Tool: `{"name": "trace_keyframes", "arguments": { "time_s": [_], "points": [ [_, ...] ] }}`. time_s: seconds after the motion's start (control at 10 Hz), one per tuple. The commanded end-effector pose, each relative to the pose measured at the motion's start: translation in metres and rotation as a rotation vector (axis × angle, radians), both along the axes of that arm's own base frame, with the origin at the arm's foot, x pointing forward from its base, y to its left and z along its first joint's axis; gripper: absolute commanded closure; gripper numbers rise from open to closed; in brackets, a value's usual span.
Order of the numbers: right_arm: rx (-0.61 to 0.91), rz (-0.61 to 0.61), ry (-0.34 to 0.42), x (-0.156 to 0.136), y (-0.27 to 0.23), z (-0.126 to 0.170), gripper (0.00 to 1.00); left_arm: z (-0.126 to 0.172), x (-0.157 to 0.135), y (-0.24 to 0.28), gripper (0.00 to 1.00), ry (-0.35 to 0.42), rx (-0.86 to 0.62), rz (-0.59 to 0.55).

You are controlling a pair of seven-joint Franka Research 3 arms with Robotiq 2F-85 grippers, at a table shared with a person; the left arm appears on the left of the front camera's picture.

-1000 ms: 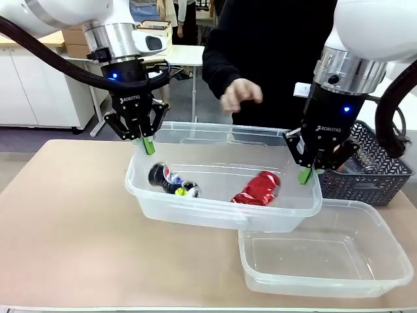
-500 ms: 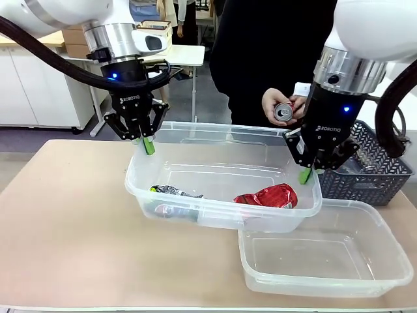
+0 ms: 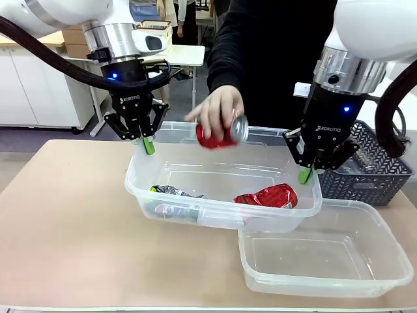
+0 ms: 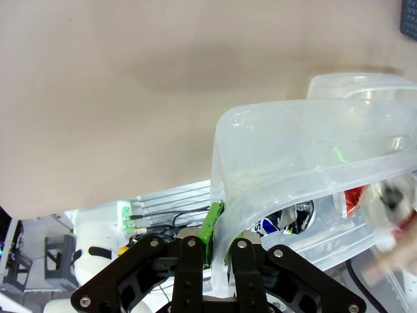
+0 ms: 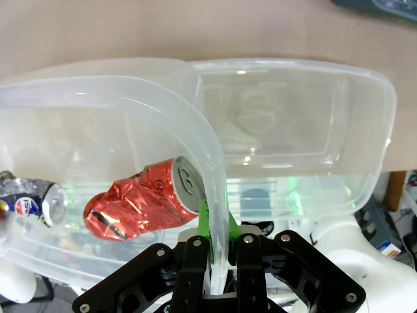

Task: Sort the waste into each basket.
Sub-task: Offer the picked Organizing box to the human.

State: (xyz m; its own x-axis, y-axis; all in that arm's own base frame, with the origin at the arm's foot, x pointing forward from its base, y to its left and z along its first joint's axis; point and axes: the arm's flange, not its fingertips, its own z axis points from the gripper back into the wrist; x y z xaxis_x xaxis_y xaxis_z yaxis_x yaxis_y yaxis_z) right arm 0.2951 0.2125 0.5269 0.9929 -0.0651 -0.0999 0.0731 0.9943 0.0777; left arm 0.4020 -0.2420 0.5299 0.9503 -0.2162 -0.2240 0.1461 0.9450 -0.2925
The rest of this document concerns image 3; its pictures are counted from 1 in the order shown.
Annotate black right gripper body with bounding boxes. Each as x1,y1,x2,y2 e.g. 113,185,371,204
300,81,366,161

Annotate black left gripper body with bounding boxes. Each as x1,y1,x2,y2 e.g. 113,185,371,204
99,60,154,132

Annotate person right forearm black sleeve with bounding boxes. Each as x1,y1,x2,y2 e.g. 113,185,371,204
207,38,248,95

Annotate dark grey woven plastic basket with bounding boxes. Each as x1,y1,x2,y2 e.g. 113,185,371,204
317,119,416,207

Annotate person right hand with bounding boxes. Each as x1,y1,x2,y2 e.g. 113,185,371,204
184,85,246,142

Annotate clear plastic bottle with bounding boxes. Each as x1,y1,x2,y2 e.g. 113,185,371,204
338,151,394,175

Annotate crushed black soda can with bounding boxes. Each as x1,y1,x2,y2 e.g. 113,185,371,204
149,184,205,201

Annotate crushed red soda can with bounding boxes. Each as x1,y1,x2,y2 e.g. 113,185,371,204
233,183,299,210

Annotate clear plastic bin with cans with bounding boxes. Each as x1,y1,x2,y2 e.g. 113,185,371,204
124,121,324,233

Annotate cardboard box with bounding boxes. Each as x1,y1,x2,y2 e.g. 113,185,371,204
65,44,91,59
61,28,87,46

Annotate dark can with red label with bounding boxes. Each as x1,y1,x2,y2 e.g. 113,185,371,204
153,203,201,224

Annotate light wooden crate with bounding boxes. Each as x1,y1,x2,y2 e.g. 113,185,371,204
137,20,173,55

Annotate person torso black sweater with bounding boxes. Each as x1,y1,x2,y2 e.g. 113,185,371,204
207,0,339,132

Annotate white cabinet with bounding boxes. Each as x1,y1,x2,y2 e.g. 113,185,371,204
0,31,99,130

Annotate background person light top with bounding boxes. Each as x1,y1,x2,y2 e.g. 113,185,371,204
169,0,198,37

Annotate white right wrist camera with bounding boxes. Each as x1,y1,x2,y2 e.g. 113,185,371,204
293,82,311,98

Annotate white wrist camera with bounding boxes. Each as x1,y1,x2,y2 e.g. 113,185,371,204
131,27,169,55
293,82,311,98

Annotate thin black camera cable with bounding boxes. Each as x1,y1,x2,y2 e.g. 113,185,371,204
142,58,172,81

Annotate thick black braided right cable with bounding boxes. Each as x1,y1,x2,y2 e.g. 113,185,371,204
374,64,417,158

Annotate thick black braided cable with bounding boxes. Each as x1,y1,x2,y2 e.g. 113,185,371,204
0,16,170,91
374,64,417,158

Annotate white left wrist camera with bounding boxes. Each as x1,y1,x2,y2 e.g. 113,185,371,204
131,27,169,55

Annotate thick black braided left cable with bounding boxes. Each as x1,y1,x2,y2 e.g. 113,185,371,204
0,16,170,91

